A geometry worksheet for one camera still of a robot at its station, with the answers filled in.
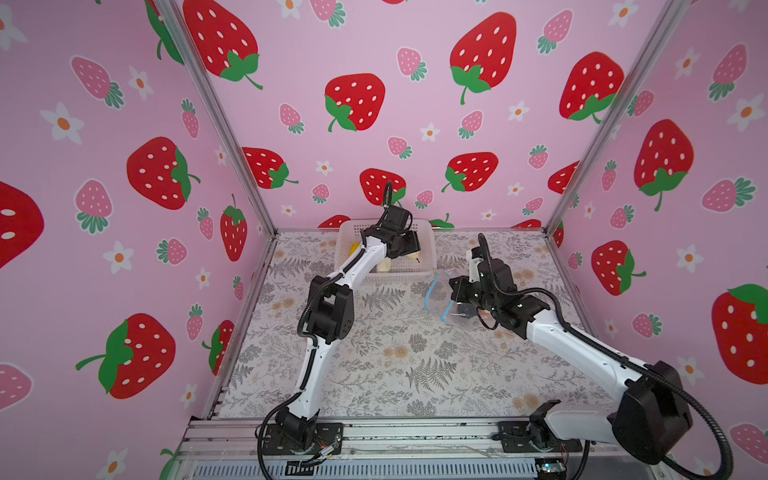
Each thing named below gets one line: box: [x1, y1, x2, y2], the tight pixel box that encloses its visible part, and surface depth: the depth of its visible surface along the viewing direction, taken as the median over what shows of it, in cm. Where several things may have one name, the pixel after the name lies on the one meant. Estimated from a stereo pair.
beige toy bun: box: [377, 257, 392, 272], surface depth 106 cm
